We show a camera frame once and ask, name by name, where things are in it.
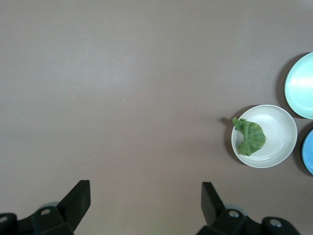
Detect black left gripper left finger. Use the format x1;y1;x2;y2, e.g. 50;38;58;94
31;180;91;235

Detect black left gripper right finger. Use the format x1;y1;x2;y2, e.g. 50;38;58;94
195;181;263;235

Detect green lettuce leaf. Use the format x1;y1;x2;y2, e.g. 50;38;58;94
231;117;267;157

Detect beige plate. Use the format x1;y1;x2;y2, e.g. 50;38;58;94
231;104;298;169

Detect blue plate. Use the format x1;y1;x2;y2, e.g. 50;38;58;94
301;128;313;176

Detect light green plate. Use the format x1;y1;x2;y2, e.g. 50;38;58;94
284;51;313;120

